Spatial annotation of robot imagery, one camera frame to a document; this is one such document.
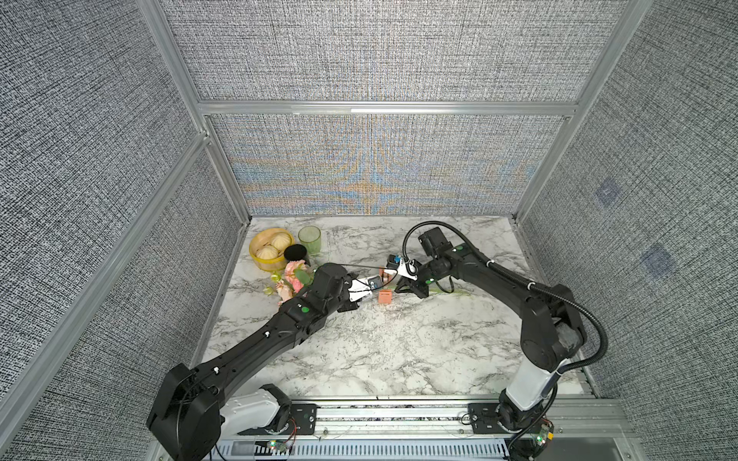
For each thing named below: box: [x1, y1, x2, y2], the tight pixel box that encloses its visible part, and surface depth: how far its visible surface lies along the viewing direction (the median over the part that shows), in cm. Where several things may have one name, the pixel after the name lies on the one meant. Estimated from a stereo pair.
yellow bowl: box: [248, 227, 296, 272], surface depth 105 cm
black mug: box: [283, 243, 311, 267], surface depth 99 cm
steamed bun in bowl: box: [256, 244, 280, 261], surface depth 103 cm
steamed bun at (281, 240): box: [270, 232, 292, 251], surface depth 106 cm
